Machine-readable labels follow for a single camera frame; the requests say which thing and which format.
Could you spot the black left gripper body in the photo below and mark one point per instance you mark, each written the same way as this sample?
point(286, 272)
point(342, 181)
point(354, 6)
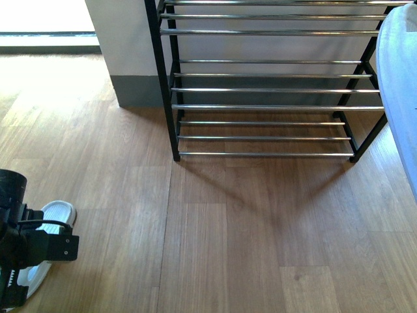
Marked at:
point(11, 245)

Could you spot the light blue slipper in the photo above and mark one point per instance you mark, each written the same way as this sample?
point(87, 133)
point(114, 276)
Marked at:
point(47, 238)
point(396, 69)

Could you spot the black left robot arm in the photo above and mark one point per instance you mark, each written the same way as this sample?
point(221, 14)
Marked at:
point(13, 185)

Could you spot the black metal shoe rack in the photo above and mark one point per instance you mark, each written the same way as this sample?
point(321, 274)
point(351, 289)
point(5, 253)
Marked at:
point(269, 79)

